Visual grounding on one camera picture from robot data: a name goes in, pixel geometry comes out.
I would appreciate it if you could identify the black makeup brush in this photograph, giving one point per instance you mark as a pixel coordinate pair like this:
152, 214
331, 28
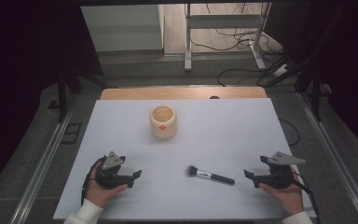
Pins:
211, 176

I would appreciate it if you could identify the black floor socket plate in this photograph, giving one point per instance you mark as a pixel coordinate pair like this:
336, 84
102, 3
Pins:
71, 133

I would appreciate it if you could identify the white power strip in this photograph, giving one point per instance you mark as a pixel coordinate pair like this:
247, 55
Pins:
281, 70

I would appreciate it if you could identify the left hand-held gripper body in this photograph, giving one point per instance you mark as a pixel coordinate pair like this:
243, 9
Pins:
108, 175

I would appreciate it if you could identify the grey white cabinet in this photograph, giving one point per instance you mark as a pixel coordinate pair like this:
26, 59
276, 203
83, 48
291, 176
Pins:
122, 28

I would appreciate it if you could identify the person's right hand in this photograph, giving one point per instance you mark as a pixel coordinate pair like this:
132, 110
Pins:
289, 199

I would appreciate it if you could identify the white table sheet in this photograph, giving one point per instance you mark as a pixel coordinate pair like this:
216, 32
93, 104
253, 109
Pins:
183, 149

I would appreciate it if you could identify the beige ceramic cup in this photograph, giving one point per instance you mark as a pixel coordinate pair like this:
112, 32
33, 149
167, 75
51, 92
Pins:
163, 127

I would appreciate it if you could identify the person's left hand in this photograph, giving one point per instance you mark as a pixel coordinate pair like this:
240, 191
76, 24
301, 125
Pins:
98, 194

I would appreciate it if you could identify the white metal desk frame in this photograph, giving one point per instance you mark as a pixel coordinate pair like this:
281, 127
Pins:
223, 21

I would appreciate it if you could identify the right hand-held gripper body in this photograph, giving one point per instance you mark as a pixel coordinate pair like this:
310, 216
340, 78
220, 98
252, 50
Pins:
279, 179

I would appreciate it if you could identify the black metal stand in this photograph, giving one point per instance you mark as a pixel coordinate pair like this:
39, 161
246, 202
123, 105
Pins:
62, 93
315, 99

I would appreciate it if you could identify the aluminium floor rail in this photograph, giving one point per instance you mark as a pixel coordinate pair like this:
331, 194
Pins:
42, 161
335, 158

